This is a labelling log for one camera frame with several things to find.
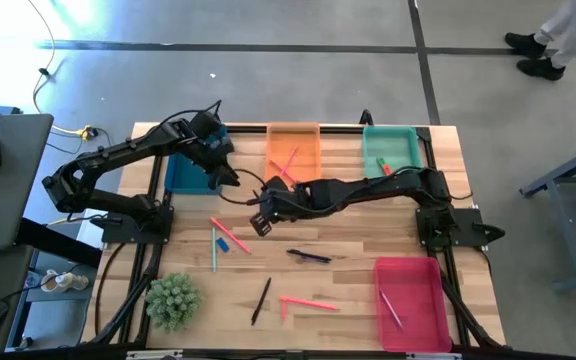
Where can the red plastic bin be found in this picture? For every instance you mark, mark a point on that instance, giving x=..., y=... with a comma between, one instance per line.
x=418, y=280

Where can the black aluminium table frame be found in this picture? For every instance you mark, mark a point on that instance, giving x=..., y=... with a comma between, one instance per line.
x=248, y=129

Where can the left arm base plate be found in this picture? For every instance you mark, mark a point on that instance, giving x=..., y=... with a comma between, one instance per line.
x=118, y=232

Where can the red eraser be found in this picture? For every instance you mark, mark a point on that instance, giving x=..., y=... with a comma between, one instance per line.
x=386, y=170

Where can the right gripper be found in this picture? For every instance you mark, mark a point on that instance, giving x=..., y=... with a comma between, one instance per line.
x=288, y=202

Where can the black desk crossbar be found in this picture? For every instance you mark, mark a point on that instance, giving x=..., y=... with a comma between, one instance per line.
x=58, y=243

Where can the dark blue plastic bin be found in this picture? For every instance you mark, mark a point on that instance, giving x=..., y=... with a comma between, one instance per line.
x=188, y=177

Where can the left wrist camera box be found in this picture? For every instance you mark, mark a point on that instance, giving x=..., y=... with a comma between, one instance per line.
x=205, y=122

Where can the matte black pen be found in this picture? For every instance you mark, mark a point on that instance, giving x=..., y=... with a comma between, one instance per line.
x=261, y=301

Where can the yellow power plug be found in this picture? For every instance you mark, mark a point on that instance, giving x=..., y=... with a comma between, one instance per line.
x=87, y=133

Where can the grey side table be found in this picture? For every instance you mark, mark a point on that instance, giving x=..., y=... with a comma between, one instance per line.
x=560, y=225

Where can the grey desk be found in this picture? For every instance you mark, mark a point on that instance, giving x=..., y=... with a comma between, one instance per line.
x=13, y=190

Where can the black click pen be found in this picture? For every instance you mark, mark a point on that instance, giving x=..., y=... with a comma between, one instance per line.
x=293, y=251

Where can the pale teal pen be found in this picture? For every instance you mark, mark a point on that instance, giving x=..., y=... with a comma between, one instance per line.
x=213, y=250

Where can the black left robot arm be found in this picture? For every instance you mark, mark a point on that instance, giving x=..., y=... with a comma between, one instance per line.
x=118, y=156

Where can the orange plastic bin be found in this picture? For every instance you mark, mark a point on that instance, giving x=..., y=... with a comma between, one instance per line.
x=308, y=145

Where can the clear pen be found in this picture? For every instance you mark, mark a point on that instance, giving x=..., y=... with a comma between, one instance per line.
x=391, y=309

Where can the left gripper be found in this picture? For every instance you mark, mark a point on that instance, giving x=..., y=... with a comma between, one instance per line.
x=215, y=155

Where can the teal plastic bin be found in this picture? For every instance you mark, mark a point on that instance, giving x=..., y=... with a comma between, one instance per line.
x=398, y=145

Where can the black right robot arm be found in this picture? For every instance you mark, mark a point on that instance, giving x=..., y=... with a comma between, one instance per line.
x=368, y=187

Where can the navy crayon with white print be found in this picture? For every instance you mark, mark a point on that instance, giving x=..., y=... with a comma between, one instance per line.
x=320, y=258

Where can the green eraser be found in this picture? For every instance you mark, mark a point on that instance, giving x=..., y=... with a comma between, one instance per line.
x=380, y=161

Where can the pink eraser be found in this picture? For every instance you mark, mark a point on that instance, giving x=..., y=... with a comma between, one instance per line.
x=284, y=312

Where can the blue eraser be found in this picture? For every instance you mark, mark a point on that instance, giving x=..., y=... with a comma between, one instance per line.
x=223, y=245

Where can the green artificial plant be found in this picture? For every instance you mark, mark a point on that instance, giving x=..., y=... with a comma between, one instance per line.
x=173, y=302

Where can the white box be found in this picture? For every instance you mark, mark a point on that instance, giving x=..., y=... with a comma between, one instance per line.
x=88, y=232

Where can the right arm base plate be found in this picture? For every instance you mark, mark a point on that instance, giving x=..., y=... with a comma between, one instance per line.
x=473, y=235

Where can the person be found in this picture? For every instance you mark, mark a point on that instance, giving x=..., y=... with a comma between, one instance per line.
x=568, y=30

